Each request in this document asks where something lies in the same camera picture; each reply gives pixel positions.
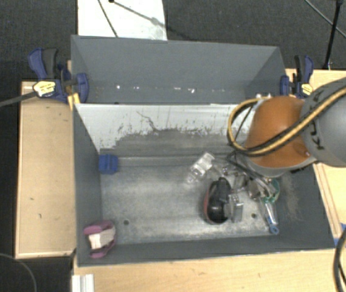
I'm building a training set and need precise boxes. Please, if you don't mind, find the blue and silver small tool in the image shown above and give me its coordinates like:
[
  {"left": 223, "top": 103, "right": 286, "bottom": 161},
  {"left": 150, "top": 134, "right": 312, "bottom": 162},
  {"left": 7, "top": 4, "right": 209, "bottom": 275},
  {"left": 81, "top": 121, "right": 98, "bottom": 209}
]
[{"left": 262, "top": 201, "right": 280, "bottom": 235}]

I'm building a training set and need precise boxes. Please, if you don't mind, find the purple and white curved thing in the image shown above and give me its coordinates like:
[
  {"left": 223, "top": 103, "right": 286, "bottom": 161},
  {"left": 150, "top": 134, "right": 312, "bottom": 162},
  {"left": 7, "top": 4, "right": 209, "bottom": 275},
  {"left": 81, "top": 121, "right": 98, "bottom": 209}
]
[{"left": 83, "top": 220, "right": 117, "bottom": 260}]

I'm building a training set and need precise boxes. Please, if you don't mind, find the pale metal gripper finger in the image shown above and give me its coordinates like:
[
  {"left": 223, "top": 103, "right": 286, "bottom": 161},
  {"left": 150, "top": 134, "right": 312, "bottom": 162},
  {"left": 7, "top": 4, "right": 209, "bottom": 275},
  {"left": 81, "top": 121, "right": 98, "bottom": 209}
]
[{"left": 228, "top": 193, "right": 244, "bottom": 223}]

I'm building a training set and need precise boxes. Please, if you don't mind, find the pale wood flat board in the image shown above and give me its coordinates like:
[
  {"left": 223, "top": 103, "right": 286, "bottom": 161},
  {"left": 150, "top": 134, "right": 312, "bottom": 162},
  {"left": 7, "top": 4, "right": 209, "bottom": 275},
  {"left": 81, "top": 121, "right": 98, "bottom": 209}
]
[{"left": 14, "top": 80, "right": 78, "bottom": 260}]

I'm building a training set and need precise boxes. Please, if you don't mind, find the blue ridged block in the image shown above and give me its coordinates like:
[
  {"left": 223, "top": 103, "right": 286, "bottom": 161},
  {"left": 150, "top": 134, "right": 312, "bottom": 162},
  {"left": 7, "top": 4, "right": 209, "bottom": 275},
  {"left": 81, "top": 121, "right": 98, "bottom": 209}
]
[{"left": 97, "top": 153, "right": 119, "bottom": 175}]

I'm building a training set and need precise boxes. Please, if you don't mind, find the black rounded thing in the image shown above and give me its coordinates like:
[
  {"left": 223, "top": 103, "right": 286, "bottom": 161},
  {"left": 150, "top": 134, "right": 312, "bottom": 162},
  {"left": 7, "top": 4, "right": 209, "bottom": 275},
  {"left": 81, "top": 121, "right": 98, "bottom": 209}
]
[{"left": 204, "top": 176, "right": 232, "bottom": 225}]

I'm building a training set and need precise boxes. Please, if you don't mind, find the grey metal bin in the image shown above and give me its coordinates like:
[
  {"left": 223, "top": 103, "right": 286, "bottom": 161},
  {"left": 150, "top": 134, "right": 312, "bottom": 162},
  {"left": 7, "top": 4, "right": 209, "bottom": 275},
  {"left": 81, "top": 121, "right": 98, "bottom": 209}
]
[{"left": 69, "top": 34, "right": 336, "bottom": 267}]

